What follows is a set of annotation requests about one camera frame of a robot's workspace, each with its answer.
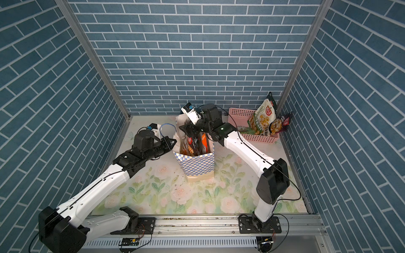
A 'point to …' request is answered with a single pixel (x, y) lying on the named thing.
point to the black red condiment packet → (194, 144)
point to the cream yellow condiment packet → (260, 122)
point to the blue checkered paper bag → (198, 168)
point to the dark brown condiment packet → (280, 124)
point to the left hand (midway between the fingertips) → (182, 141)
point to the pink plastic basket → (238, 117)
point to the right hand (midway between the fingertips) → (187, 121)
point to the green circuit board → (130, 241)
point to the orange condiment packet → (204, 140)
